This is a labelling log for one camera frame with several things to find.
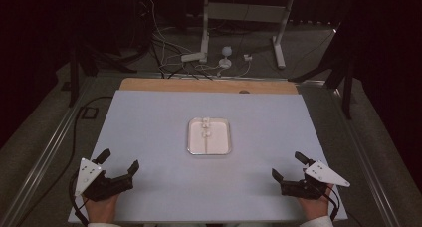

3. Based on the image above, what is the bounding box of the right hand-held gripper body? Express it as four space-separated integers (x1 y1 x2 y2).
280 159 351 201

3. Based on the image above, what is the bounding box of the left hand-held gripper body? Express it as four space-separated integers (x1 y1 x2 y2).
74 157 134 203

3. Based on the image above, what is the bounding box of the white square tray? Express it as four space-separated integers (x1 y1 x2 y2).
186 116 232 156

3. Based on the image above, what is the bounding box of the person's right hand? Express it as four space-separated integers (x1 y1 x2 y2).
297 183 334 221

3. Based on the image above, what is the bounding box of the person's left hand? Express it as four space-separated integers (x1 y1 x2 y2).
84 193 120 225

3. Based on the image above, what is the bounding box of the black square floor plate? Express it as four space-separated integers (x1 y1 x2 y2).
82 106 100 120

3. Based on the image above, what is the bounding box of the light blue table mat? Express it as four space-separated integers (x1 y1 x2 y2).
68 90 348 224

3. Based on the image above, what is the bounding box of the black stand with angled legs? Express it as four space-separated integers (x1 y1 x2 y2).
288 21 356 120

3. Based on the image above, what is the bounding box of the black tripod stand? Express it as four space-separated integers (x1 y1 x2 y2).
68 37 138 108

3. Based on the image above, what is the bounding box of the wooden table board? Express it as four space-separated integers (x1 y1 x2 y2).
118 77 300 96

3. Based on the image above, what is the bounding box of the white power strip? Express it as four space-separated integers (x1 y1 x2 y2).
180 52 207 64

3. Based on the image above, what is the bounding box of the small white round webcam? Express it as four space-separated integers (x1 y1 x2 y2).
218 46 234 70

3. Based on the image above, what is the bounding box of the white metal stand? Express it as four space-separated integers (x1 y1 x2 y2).
199 0 297 70

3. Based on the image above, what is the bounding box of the left hand-held gripper black cable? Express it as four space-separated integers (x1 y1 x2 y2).
68 173 91 227

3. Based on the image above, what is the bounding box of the hand-held gripper black cable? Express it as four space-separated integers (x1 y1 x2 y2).
68 173 91 227
322 183 341 221

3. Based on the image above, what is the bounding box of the right hand-held gripper black cable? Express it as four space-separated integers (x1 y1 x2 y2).
322 183 341 221

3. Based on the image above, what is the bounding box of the black floor cable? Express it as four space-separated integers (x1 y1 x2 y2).
14 96 114 227

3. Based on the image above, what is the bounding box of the metal floor rail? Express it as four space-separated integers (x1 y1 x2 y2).
331 87 403 227
0 76 98 227

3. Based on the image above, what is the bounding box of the thin white webcam cable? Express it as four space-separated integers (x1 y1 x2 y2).
194 59 252 79

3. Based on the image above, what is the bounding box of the bundle of white cables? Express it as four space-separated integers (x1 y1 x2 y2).
143 0 201 80

